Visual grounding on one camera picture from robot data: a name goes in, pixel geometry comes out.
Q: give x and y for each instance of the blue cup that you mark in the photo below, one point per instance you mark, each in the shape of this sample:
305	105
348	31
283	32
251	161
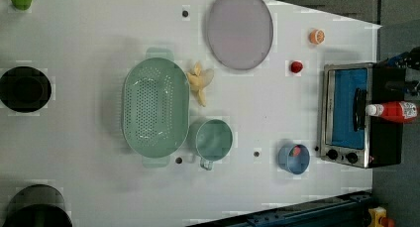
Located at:
294	165

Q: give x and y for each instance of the silver black toaster oven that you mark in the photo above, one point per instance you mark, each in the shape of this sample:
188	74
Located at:
349	136

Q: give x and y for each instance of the green oval colander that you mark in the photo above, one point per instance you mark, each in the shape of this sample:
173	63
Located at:
155	108

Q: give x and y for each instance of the dark cylinder container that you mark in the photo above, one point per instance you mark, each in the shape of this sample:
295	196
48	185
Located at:
37	205

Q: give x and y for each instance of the grey round plate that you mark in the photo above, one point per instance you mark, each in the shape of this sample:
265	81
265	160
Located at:
239	32

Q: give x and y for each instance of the peeled banana toy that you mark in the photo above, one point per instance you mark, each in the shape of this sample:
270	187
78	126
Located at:
199	79

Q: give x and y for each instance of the orange slice toy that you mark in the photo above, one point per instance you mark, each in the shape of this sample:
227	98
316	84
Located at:
317	37

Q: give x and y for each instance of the blue metal frame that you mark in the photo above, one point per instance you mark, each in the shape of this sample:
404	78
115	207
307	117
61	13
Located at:
348	210

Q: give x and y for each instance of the red strawberry toy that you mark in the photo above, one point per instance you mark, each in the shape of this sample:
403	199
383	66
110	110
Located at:
296	66

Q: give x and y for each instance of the green measuring cup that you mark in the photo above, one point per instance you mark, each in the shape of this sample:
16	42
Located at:
211	140

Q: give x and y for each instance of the red plush ketchup bottle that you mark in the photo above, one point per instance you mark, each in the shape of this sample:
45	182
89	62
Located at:
394	111

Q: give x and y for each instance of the red strawberry in cup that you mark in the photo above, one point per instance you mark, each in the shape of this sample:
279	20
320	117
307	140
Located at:
295	151

